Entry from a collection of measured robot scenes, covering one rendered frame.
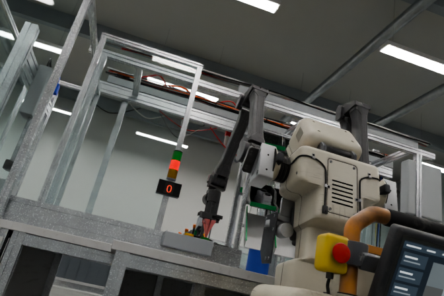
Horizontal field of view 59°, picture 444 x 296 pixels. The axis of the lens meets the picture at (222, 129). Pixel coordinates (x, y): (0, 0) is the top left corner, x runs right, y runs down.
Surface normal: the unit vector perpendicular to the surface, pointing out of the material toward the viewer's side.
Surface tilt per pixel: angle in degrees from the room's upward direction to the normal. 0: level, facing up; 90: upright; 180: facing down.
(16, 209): 90
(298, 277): 82
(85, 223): 90
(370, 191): 82
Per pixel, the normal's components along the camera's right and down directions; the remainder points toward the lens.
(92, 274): 0.26, -0.33
